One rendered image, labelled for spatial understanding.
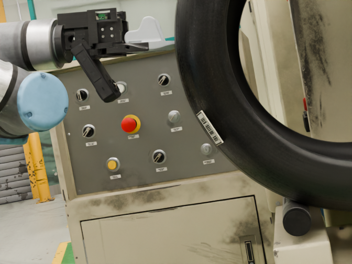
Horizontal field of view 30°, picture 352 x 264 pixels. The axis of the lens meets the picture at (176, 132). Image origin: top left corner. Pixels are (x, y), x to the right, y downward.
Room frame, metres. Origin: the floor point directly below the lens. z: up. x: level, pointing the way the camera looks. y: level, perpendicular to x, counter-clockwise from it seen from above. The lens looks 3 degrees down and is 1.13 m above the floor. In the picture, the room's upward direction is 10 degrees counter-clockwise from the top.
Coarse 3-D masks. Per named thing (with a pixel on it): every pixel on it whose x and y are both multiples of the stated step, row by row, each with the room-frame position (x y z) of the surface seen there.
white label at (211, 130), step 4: (200, 112) 1.02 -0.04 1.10; (200, 116) 1.03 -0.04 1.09; (204, 116) 1.01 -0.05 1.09; (200, 120) 1.05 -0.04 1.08; (204, 120) 1.03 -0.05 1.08; (208, 120) 1.01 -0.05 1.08; (204, 124) 1.04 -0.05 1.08; (208, 124) 1.02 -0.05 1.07; (208, 128) 1.03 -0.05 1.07; (212, 128) 1.01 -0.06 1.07; (208, 132) 1.04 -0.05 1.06; (212, 132) 1.02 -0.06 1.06; (216, 132) 1.01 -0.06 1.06; (212, 136) 1.04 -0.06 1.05; (216, 136) 1.02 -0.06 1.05; (216, 140) 1.03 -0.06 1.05; (220, 140) 1.01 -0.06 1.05; (216, 144) 1.04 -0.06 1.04
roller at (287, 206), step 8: (288, 200) 1.10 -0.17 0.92; (288, 208) 1.03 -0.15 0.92; (296, 208) 1.01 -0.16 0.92; (304, 208) 1.03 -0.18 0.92; (288, 216) 1.01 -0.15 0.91; (296, 216) 1.01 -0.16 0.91; (304, 216) 1.01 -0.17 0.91; (288, 224) 1.01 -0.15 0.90; (296, 224) 1.01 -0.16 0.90; (304, 224) 1.01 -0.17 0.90; (288, 232) 1.02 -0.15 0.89; (296, 232) 1.01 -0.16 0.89; (304, 232) 1.01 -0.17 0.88
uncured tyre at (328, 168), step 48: (192, 0) 1.02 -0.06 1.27; (240, 0) 1.27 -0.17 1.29; (192, 48) 1.02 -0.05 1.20; (192, 96) 1.05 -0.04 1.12; (240, 96) 1.00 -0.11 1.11; (240, 144) 1.01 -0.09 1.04; (288, 144) 0.99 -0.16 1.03; (336, 144) 1.25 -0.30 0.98; (288, 192) 1.03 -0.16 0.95; (336, 192) 0.99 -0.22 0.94
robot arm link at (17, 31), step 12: (0, 24) 1.17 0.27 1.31; (12, 24) 1.16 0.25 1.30; (24, 24) 1.16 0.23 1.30; (0, 36) 1.15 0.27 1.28; (12, 36) 1.14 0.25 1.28; (24, 36) 1.14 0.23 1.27; (0, 48) 1.15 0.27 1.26; (12, 48) 1.14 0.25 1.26; (24, 48) 1.14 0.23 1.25; (12, 60) 1.15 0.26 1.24; (24, 60) 1.15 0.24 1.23
